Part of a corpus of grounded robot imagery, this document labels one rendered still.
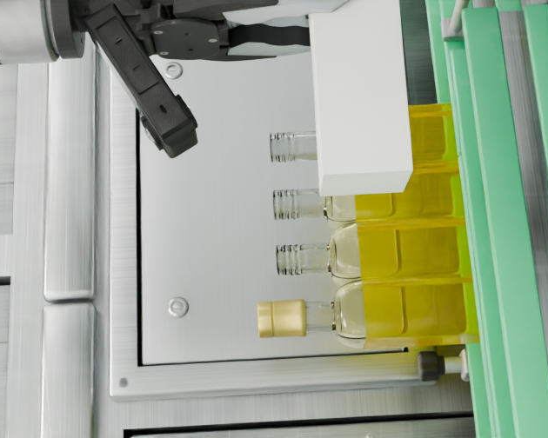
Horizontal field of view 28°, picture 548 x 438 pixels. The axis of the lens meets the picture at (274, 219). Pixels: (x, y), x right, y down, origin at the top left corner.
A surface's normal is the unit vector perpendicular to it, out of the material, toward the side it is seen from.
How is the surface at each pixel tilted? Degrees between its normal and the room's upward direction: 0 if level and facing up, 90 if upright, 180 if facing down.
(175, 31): 90
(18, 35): 90
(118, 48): 90
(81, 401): 90
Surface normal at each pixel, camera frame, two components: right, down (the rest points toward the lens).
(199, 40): 0.05, 0.98
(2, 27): 0.04, 0.55
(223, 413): -0.01, -0.35
